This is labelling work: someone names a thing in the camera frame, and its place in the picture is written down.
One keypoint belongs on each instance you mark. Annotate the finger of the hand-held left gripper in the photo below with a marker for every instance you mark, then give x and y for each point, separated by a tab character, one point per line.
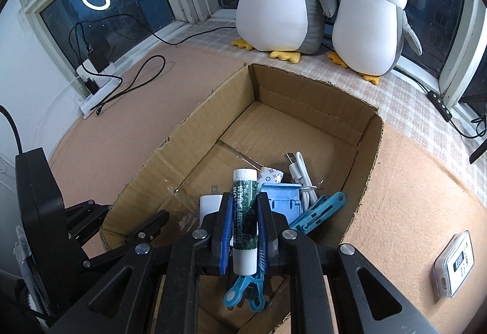
87	214
152	223

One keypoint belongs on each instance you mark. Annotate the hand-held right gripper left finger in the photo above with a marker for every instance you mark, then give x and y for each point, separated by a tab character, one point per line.
226	235

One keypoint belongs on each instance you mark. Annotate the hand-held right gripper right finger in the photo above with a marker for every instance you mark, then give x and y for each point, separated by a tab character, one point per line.
263	239

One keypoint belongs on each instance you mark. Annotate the green tube with white caps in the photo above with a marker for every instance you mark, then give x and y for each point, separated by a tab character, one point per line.
244	220

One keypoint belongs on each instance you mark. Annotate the white wall charger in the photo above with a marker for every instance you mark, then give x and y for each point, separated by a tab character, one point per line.
209	204

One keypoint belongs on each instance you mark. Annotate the blue card holder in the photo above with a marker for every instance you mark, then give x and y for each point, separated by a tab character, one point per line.
283	203

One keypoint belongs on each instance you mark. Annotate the teal plastic clip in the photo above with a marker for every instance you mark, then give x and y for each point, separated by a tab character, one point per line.
243	288
319	210

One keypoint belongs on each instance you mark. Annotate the small white patterned roll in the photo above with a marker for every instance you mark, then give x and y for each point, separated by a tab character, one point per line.
271	176

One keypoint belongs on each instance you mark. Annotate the cardboard box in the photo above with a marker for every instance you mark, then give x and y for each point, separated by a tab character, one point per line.
289	113

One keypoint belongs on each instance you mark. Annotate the white power strip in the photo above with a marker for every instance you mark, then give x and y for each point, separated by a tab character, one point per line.
101	94

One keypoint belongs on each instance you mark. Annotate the black plug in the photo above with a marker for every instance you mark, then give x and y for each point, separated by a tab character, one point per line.
92	86

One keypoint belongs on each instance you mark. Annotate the white plug-in charger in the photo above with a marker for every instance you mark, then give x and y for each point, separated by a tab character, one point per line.
84	68

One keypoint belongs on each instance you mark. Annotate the black power adapter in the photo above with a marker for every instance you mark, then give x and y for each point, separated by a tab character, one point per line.
98	58

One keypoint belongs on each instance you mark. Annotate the clear case with white device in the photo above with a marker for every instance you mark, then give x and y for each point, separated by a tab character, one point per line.
454	265

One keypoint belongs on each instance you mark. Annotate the white checked cloth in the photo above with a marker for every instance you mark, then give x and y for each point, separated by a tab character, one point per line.
403	98

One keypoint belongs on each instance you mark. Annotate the small penguin plush toy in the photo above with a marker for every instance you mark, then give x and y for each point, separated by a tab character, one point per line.
365	29

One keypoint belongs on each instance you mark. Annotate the black tripod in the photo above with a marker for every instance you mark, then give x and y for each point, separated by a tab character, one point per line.
479	151

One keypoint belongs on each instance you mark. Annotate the large penguin plush toy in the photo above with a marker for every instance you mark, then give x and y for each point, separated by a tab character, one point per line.
277	3

